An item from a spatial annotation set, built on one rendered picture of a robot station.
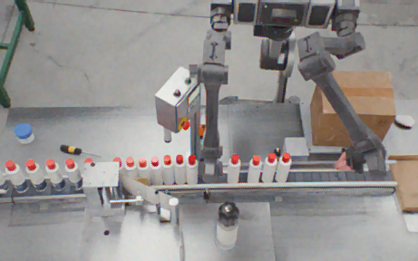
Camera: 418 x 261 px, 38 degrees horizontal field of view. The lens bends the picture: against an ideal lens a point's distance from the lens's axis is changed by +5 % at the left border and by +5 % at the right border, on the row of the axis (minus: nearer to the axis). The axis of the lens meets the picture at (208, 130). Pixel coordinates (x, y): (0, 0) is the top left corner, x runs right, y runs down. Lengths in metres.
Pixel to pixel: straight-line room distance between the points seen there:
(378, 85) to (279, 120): 0.49
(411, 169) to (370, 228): 0.37
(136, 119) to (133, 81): 1.23
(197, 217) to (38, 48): 2.23
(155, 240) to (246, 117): 0.79
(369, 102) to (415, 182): 0.43
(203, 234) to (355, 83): 0.95
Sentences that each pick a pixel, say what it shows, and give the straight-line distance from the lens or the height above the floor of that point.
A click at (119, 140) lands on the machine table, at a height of 0.83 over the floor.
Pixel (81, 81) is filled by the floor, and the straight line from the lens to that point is 4.14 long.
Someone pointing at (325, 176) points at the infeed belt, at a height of 0.88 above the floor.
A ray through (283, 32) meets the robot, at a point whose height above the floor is 1.35.
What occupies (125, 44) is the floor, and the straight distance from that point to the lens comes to 4.31.
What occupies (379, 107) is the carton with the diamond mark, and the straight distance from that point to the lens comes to 2.67.
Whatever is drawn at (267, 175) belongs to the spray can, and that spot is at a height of 0.96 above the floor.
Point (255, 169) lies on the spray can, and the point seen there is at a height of 1.03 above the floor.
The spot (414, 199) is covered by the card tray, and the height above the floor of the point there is 0.83.
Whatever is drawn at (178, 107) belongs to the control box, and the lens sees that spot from 2.13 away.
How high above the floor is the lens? 3.18
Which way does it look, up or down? 56 degrees down
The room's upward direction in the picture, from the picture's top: 2 degrees clockwise
